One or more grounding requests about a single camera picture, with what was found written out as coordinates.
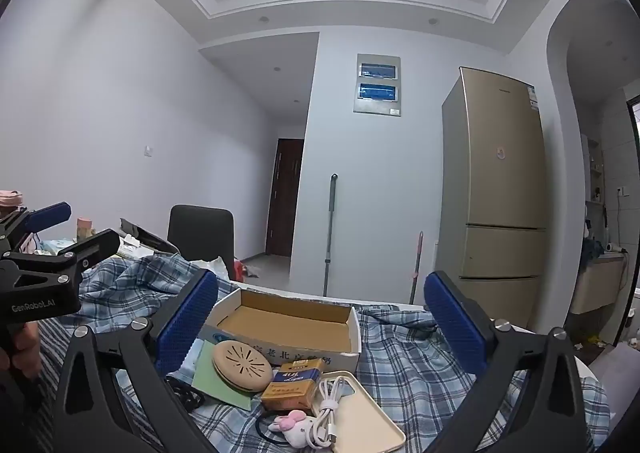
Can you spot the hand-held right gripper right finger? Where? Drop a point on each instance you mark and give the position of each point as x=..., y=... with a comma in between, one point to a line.
x=457, y=318

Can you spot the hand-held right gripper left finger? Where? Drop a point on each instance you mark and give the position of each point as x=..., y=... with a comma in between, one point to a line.
x=187, y=318

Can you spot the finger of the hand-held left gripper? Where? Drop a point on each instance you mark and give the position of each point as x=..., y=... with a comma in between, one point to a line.
x=47, y=215
x=95, y=243

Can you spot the green paper card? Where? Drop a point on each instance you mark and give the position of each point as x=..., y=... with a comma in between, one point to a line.
x=210, y=380

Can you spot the round beige perforated disc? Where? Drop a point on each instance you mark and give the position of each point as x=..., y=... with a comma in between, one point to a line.
x=242, y=365

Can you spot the white cardboard box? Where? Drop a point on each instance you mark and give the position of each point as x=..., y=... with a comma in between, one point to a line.
x=290, y=318

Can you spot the orange and blue cigarette pack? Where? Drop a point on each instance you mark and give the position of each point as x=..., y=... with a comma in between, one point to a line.
x=290, y=390

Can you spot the beige phone case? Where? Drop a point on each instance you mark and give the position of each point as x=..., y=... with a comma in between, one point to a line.
x=367, y=418

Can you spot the pink and white plush toy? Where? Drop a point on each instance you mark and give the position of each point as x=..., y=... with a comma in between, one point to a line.
x=292, y=428

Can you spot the person's left hand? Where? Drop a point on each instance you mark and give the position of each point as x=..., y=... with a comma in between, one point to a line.
x=25, y=350

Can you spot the beige cup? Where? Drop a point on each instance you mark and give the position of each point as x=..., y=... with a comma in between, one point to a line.
x=85, y=228

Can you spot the pink cloth item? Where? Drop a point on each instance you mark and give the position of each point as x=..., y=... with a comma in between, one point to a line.
x=11, y=199

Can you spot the white plastic bag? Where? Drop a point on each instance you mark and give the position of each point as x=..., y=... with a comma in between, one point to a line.
x=212, y=265

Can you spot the pink mop pole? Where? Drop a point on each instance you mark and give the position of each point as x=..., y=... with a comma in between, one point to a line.
x=416, y=268

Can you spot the red item on floor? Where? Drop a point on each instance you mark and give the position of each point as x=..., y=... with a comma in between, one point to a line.
x=239, y=270

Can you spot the blue plaid cloth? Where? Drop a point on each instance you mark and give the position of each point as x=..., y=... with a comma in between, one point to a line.
x=400, y=358

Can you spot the black chair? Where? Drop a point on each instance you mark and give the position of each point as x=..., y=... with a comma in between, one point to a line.
x=200, y=233

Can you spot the gold refrigerator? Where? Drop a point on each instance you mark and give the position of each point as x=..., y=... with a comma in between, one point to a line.
x=495, y=193

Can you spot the beige sink cabinet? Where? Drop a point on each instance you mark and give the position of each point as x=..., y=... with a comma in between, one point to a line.
x=597, y=283

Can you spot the grey mop pole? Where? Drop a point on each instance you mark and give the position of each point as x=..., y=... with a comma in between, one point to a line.
x=330, y=233

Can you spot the dark wooden door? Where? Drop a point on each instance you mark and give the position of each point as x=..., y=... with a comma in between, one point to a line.
x=285, y=198

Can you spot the white hair dryer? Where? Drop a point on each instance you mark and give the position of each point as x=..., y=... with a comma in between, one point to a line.
x=616, y=248

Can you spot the grey electrical panel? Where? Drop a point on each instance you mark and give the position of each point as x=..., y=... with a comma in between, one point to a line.
x=377, y=85

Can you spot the white wall shelf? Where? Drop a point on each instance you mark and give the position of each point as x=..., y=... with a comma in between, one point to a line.
x=594, y=168

